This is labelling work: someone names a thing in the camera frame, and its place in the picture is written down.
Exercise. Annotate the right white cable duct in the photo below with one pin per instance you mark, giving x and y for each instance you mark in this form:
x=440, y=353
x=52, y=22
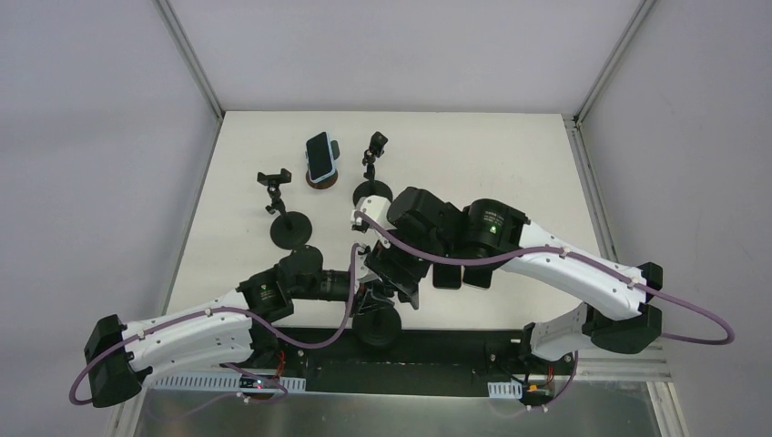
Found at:
x=505, y=390

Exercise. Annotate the brown-base phone holder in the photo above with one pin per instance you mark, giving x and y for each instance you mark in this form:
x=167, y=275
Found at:
x=331, y=181

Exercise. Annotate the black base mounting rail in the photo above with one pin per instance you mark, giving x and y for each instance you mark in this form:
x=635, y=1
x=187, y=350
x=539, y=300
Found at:
x=444, y=363

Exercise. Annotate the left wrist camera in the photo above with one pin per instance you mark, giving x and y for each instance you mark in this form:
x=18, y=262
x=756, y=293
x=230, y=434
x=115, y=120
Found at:
x=363, y=274

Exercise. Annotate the black phone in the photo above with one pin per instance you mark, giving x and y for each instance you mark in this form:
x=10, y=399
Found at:
x=477, y=278
x=447, y=277

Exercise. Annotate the left aluminium frame post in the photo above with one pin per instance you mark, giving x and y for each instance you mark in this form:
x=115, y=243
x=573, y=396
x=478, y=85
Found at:
x=173, y=24

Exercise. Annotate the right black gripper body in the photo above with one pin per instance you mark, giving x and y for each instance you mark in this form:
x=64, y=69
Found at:
x=401, y=279

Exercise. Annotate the left white cable duct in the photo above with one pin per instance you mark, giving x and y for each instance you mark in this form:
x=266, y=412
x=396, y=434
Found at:
x=227, y=381

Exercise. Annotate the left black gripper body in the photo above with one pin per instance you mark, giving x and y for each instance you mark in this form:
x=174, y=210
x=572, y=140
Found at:
x=364, y=299

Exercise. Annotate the aluminium frame post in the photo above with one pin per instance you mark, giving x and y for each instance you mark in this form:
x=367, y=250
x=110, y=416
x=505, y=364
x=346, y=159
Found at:
x=173, y=24
x=614, y=60

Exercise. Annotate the white cable duct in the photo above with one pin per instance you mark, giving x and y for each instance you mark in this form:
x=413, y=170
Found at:
x=227, y=381
x=505, y=390

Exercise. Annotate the right aluminium frame post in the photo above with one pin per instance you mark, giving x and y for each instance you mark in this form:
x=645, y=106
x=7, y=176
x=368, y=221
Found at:
x=614, y=60

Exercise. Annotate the black round-base phone stand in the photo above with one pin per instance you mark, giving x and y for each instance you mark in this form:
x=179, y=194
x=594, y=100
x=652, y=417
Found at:
x=372, y=186

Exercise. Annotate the blue-cased phone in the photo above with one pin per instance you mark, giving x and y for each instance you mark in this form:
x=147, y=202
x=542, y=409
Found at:
x=320, y=158

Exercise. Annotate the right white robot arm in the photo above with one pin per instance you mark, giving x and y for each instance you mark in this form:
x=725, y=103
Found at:
x=420, y=236

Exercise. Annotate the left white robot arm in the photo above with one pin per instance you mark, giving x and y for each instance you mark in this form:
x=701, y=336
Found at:
x=122, y=358

